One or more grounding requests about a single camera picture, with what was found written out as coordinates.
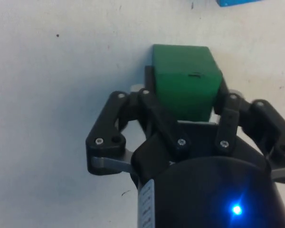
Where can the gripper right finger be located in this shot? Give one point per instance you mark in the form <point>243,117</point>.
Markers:
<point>263,118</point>

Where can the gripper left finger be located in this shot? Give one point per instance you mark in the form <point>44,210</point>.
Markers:
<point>104,133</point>

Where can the green cube block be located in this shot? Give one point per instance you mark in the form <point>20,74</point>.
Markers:
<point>187,80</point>

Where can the blue block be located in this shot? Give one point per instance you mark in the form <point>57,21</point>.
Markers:
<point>237,2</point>

